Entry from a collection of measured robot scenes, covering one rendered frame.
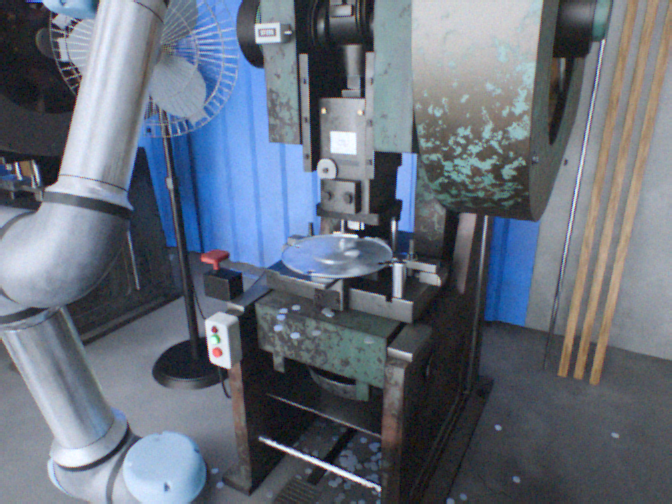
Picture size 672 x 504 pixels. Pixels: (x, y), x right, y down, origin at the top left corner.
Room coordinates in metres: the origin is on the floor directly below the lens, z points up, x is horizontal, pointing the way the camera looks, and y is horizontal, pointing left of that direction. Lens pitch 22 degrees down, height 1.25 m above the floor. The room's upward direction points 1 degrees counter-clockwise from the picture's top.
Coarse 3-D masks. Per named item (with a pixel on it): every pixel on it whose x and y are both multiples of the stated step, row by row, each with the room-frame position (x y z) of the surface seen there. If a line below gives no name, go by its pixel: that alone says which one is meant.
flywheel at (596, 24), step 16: (560, 0) 0.99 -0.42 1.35; (576, 0) 0.98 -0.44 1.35; (592, 0) 0.97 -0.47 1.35; (608, 0) 0.98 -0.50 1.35; (560, 16) 0.99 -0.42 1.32; (576, 16) 0.97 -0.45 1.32; (592, 16) 0.96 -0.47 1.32; (608, 16) 1.01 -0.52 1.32; (560, 32) 0.99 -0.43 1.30; (576, 32) 0.98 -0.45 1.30; (592, 32) 1.00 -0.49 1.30; (560, 48) 1.01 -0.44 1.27; (576, 48) 0.99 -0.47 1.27; (560, 64) 1.18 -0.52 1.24; (560, 80) 1.25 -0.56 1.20
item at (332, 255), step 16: (304, 240) 1.28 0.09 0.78; (320, 240) 1.28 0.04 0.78; (336, 240) 1.27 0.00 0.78; (352, 240) 1.27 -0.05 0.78; (368, 240) 1.27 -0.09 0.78; (288, 256) 1.16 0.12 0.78; (304, 256) 1.16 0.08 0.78; (320, 256) 1.14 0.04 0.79; (336, 256) 1.14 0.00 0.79; (352, 256) 1.14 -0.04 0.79; (368, 256) 1.15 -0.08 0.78; (384, 256) 1.15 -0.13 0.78; (304, 272) 1.05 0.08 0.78; (320, 272) 1.05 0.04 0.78; (336, 272) 1.05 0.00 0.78; (352, 272) 1.05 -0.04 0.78; (368, 272) 1.04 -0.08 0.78
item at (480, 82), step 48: (432, 0) 0.76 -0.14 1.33; (480, 0) 0.73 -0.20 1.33; (528, 0) 0.70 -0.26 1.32; (432, 48) 0.77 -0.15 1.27; (480, 48) 0.73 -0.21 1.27; (528, 48) 0.70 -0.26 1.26; (432, 96) 0.78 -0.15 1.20; (480, 96) 0.74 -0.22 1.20; (528, 96) 0.71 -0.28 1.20; (576, 96) 1.44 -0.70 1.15; (432, 144) 0.82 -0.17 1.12; (480, 144) 0.77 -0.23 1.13; (528, 144) 0.74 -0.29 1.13; (480, 192) 0.85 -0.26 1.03; (528, 192) 0.79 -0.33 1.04
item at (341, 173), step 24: (336, 96) 1.28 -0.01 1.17; (360, 96) 1.23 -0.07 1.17; (336, 120) 1.21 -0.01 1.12; (360, 120) 1.18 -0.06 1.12; (336, 144) 1.21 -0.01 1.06; (360, 144) 1.18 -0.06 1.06; (336, 168) 1.21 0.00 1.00; (360, 168) 1.18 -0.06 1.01; (336, 192) 1.18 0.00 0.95; (360, 192) 1.17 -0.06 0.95; (384, 192) 1.24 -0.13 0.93
